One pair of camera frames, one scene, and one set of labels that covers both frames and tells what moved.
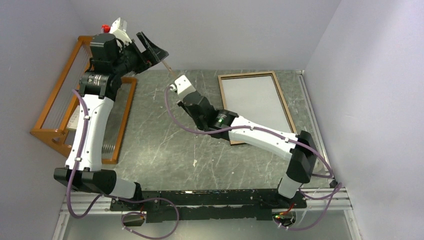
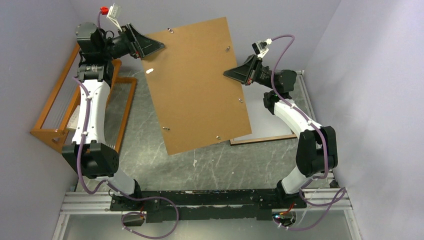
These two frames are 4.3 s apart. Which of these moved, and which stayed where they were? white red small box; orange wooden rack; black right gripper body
Moved: black right gripper body
Stayed: white red small box; orange wooden rack
